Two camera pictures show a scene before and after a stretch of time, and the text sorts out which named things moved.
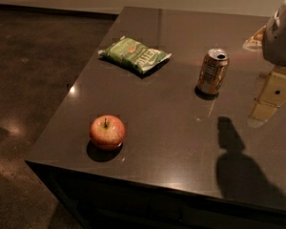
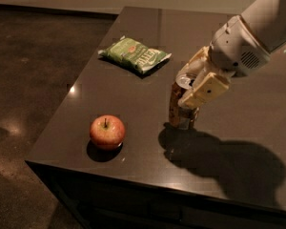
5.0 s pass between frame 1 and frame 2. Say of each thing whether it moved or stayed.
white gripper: moved
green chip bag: stayed
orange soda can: moved
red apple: stayed
